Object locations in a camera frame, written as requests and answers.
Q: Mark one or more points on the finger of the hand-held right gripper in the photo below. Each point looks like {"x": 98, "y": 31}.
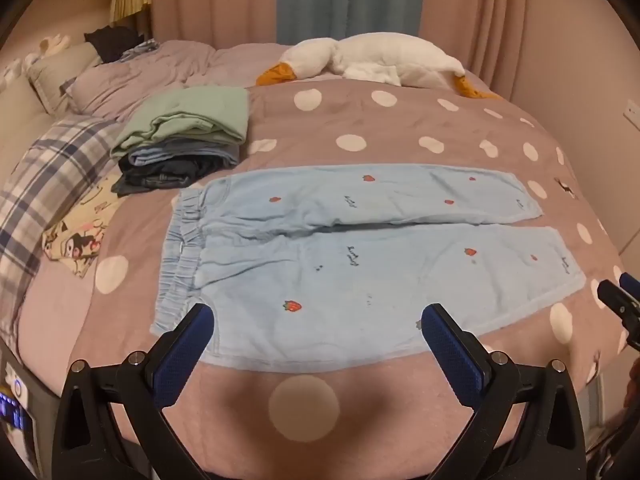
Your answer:
{"x": 630, "y": 281}
{"x": 622, "y": 305}

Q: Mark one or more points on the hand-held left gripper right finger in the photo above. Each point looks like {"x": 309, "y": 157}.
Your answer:
{"x": 452, "y": 360}

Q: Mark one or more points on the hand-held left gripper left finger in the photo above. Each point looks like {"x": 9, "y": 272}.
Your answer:
{"x": 185, "y": 355}

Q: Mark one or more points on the light blue denim pants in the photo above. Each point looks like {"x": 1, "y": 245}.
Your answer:
{"x": 350, "y": 270}

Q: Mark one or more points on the cartoon print yellow cloth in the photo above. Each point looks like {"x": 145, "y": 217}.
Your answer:
{"x": 80, "y": 230}

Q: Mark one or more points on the device with blue lights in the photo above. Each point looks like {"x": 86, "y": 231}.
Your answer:
{"x": 15, "y": 410}

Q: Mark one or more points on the folded dark jeans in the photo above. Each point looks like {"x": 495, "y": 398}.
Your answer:
{"x": 155, "y": 177}

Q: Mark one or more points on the folded blue garment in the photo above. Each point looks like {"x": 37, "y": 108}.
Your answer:
{"x": 200, "y": 152}

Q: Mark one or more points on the blue plaid sheet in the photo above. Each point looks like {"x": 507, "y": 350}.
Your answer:
{"x": 55, "y": 170}

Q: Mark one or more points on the folded green garment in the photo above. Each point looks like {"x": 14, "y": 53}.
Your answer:
{"x": 195, "y": 110}

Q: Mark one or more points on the pink polka dot blanket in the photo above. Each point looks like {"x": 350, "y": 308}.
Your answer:
{"x": 380, "y": 125}

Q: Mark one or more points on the pink pillow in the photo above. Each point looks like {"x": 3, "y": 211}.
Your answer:
{"x": 150, "y": 77}

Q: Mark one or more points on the blue striped cloth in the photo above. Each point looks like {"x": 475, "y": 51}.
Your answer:
{"x": 141, "y": 51}

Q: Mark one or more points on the beige pillow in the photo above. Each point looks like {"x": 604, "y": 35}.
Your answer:
{"x": 60, "y": 72}

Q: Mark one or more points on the pink curtain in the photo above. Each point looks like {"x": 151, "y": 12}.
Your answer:
{"x": 475, "y": 10}
{"x": 215, "y": 0}

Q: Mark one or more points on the white goose plush toy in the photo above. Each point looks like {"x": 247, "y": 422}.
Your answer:
{"x": 380, "y": 55}

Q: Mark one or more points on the dark cloth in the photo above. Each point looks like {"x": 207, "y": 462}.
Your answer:
{"x": 112, "y": 42}

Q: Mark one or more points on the small white plush toy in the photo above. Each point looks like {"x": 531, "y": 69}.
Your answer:
{"x": 52, "y": 44}

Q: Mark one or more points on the white wall power strip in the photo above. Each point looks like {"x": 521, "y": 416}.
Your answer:
{"x": 632, "y": 115}

